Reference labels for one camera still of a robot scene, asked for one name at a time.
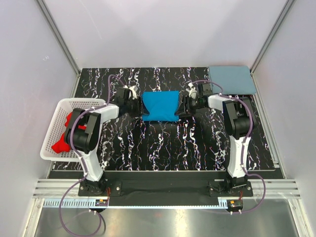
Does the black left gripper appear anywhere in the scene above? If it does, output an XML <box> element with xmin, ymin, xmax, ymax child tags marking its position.
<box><xmin>124</xmin><ymin>96</ymin><xmax>149</xmax><ymax>118</ymax></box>

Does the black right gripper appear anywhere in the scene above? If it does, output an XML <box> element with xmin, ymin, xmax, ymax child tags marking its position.
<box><xmin>174</xmin><ymin>95</ymin><xmax>204</xmax><ymax>118</ymax></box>

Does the bright blue t-shirt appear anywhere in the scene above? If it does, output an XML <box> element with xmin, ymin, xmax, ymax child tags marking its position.
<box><xmin>142</xmin><ymin>91</ymin><xmax>179</xmax><ymax>122</ymax></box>

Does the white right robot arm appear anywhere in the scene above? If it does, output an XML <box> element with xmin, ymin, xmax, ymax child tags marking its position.
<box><xmin>175</xmin><ymin>80</ymin><xmax>256</xmax><ymax>196</ymax></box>

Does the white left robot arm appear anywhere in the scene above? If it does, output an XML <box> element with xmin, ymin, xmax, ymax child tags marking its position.
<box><xmin>64</xmin><ymin>86</ymin><xmax>149</xmax><ymax>196</ymax></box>

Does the folded light blue t-shirt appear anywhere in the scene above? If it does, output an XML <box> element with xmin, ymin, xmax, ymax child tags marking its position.
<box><xmin>209</xmin><ymin>66</ymin><xmax>257</xmax><ymax>95</ymax></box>

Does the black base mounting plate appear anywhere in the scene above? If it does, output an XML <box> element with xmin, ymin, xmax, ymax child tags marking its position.
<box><xmin>79</xmin><ymin>171</ymin><xmax>253</xmax><ymax>206</ymax></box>

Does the red t-shirt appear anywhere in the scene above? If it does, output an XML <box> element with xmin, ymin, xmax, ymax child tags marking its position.
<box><xmin>51</xmin><ymin>113</ymin><xmax>72</xmax><ymax>154</ymax></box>

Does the white plastic laundry basket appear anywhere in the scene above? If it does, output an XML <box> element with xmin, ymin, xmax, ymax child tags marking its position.
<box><xmin>40</xmin><ymin>98</ymin><xmax>105</xmax><ymax>162</ymax></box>

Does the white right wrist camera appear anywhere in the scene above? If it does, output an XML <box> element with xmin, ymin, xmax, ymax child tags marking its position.
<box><xmin>186</xmin><ymin>82</ymin><xmax>198</xmax><ymax>99</ymax></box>

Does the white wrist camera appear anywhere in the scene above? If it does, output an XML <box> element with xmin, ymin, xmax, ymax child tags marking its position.
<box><xmin>123</xmin><ymin>85</ymin><xmax>139</xmax><ymax>99</ymax></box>
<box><xmin>186</xmin><ymin>82</ymin><xmax>198</xmax><ymax>99</ymax></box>

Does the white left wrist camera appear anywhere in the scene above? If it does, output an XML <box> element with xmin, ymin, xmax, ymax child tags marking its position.
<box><xmin>123</xmin><ymin>85</ymin><xmax>139</xmax><ymax>99</ymax></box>

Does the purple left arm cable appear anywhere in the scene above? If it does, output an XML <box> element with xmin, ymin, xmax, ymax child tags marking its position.
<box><xmin>58</xmin><ymin>74</ymin><xmax>124</xmax><ymax>236</ymax></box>

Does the aluminium front rail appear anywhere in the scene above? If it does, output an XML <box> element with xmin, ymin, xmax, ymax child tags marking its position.
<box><xmin>33</xmin><ymin>179</ymin><xmax>300</xmax><ymax>209</ymax></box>

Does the white toothed cable duct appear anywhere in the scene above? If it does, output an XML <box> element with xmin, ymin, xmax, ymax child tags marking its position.
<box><xmin>43</xmin><ymin>198</ymin><xmax>109</xmax><ymax>208</ymax></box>

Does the left aluminium frame post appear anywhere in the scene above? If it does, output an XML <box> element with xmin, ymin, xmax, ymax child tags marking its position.
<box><xmin>35</xmin><ymin>0</ymin><xmax>81</xmax><ymax>76</ymax></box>

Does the aluminium frame post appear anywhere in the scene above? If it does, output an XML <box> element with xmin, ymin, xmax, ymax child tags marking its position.
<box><xmin>250</xmin><ymin>0</ymin><xmax>296</xmax><ymax>75</ymax></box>
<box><xmin>35</xmin><ymin>0</ymin><xmax>81</xmax><ymax>76</ymax></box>

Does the right aluminium frame post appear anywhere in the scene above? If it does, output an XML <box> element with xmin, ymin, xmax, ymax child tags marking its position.
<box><xmin>250</xmin><ymin>0</ymin><xmax>296</xmax><ymax>75</ymax></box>

